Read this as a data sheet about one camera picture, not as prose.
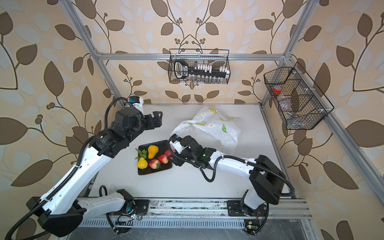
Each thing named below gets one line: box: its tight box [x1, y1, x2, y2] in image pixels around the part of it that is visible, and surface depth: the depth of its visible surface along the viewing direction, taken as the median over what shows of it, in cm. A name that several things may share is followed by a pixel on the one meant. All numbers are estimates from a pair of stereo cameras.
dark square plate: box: [138, 140, 173, 176], surface depth 89 cm
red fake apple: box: [158, 154, 169, 164], surface depth 88 cm
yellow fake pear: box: [147, 145, 159, 160], surface depth 91 cm
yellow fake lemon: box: [137, 157, 148, 170], surface depth 87 cm
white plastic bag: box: [170, 105, 241, 154], surface depth 88 cm
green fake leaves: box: [135, 148, 148, 162], surface depth 88 cm
